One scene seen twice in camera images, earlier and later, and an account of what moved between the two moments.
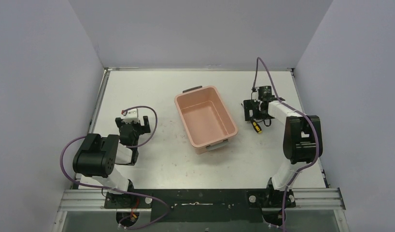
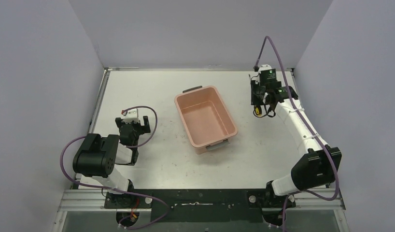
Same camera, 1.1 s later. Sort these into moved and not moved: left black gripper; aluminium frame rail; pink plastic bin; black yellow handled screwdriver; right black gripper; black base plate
Moved: black yellow handled screwdriver; right black gripper
Not moved: pink plastic bin; left black gripper; black base plate; aluminium frame rail
